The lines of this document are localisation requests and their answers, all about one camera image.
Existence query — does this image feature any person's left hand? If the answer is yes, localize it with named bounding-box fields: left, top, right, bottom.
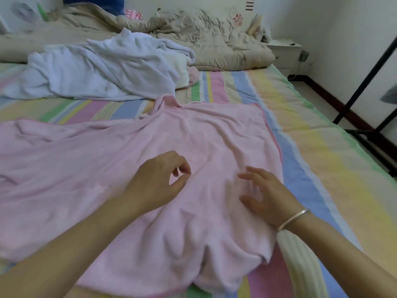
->
left=124, top=150, right=192, bottom=215

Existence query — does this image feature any person's right hand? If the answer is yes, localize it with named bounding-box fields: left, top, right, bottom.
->
left=237, top=166, right=306, bottom=230

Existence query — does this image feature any cream fleece blanket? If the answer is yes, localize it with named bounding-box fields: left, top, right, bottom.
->
left=170, top=53, right=192, bottom=91

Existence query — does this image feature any white towel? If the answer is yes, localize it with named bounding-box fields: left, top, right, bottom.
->
left=3, top=28, right=196, bottom=102

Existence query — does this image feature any person's right forearm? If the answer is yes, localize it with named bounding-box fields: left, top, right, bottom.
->
left=282, top=211, right=397, bottom=298

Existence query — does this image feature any person's left forearm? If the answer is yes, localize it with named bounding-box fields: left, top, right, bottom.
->
left=0, top=195, right=146, bottom=298

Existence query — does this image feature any striped pastel bed sheet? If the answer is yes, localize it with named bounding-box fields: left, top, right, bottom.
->
left=0, top=62, right=397, bottom=298

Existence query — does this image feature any dark brown baseboard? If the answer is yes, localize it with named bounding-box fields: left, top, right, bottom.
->
left=292, top=74, right=397, bottom=162

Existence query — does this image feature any white nightstand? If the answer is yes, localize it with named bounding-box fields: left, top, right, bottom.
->
left=268, top=38, right=305, bottom=77

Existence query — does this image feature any beige quilt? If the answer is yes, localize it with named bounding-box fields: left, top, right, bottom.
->
left=0, top=3, right=275, bottom=72

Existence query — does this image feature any black clothes rack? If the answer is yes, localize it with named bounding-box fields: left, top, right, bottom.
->
left=333, top=37, right=397, bottom=178

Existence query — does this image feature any grey hanging garment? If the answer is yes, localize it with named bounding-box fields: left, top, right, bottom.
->
left=380, top=84, right=397, bottom=104

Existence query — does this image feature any pink patterned pillow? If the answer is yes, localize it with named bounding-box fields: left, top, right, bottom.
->
left=123, top=8, right=143, bottom=20

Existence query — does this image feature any cream plush toy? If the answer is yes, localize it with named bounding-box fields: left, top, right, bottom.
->
left=245, top=14, right=273, bottom=44

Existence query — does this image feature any white headboard with red dots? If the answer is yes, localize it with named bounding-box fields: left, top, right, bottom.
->
left=121, top=0, right=261, bottom=29

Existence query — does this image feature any blue pillow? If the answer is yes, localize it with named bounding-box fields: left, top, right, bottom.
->
left=62, top=0, right=125, bottom=16

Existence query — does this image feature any green bottle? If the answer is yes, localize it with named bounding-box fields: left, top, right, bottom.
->
left=36, top=3, right=49, bottom=22

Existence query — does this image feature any small white desk fan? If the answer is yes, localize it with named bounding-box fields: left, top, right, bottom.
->
left=11, top=2, right=39, bottom=24

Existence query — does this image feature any silver bracelet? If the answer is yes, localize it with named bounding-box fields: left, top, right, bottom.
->
left=277, top=208, right=311, bottom=232

